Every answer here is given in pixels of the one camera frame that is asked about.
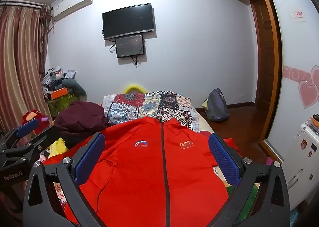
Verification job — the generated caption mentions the black television cables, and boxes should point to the black television cables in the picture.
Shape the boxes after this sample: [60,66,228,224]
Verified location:
[102,29,145,68]

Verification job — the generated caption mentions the yellow hoop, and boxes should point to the yellow hoop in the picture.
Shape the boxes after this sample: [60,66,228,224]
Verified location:
[124,83,146,95]

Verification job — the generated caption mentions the white suitcase with stickers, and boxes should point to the white suitcase with stickers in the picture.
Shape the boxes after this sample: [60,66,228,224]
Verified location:
[285,114,319,211]

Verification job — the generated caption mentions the striped brown curtain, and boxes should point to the striped brown curtain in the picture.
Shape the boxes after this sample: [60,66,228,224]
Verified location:
[0,1,53,133]

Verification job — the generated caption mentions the wooden door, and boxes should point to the wooden door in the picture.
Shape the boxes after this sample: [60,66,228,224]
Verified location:
[249,0,270,109]

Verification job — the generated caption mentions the red zip jacket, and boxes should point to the red zip jacket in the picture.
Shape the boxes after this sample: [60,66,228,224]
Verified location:
[42,117,241,227]

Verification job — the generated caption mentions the small black wall monitor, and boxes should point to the small black wall monitor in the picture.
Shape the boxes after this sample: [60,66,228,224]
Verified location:
[115,34,146,58]

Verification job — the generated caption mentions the red plush toy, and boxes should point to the red plush toy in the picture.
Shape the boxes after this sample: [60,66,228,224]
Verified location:
[22,109,49,135]

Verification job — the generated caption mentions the green patterned box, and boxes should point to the green patterned box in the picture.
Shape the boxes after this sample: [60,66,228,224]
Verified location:
[47,95,86,118]

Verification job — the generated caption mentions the black wall television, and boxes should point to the black wall television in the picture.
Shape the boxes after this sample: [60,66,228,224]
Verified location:
[102,3,155,40]

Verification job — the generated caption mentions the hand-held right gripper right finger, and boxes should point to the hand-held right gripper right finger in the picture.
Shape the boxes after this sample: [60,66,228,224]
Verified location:
[208,132,291,227]

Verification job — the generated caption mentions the pink heart sticker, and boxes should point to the pink heart sticker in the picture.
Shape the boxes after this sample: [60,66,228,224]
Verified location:
[283,65,319,109]

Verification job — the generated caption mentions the yellow cloth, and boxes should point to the yellow cloth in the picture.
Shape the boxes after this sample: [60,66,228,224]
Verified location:
[48,137,68,160]

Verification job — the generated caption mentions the maroon jacket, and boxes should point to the maroon jacket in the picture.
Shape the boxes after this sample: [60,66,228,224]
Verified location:
[53,101,110,149]

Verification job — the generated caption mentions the grey backpack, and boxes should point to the grey backpack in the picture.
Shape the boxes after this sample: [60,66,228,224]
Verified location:
[205,88,230,122]

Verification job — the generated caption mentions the patchwork blanket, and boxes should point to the patchwork blanket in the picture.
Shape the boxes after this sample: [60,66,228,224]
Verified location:
[103,90,201,133]

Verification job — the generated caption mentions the pile of bags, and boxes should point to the pile of bags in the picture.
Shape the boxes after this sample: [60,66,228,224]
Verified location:
[41,66,77,93]

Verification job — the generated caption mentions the orange box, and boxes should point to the orange box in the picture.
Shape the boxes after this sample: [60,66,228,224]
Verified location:
[47,87,69,100]

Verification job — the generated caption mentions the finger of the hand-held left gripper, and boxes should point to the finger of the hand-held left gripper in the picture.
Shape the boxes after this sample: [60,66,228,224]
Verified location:
[6,125,61,165]
[0,118,40,151]

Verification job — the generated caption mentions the green cloth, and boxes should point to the green cloth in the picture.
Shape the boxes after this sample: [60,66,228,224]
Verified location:
[228,183,261,226]

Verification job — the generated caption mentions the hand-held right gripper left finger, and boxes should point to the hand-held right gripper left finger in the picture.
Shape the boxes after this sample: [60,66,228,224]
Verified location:
[22,132,106,227]

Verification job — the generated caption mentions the white air conditioner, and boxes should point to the white air conditioner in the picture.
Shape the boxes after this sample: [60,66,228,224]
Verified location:
[51,0,94,22]

